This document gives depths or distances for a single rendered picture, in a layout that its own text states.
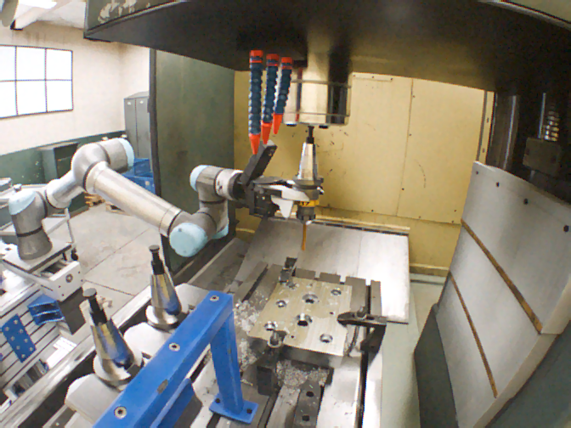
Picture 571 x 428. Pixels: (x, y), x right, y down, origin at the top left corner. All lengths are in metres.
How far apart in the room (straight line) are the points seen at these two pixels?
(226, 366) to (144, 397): 0.23
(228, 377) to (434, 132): 1.43
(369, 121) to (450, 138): 0.45
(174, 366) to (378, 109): 1.44
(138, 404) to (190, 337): 0.11
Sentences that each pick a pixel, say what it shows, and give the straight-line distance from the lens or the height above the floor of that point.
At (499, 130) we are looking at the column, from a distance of 0.80.
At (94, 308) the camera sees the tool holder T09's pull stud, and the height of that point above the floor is 1.31.
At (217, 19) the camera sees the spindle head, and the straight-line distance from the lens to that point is 0.33.
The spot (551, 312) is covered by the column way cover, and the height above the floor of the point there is 1.28.
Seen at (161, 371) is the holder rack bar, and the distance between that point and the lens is 0.35.
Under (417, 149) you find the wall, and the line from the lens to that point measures 1.57.
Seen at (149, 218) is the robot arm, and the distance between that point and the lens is 0.68.
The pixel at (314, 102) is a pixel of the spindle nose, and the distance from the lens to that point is 0.46.
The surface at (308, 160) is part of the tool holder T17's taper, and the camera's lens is 0.55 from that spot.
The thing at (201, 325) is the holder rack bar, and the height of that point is 1.23.
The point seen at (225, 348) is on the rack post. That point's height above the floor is 1.13.
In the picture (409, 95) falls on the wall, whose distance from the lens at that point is 1.56.
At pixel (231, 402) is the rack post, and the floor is 0.95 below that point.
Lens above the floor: 1.49
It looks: 21 degrees down
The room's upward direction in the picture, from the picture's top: 2 degrees clockwise
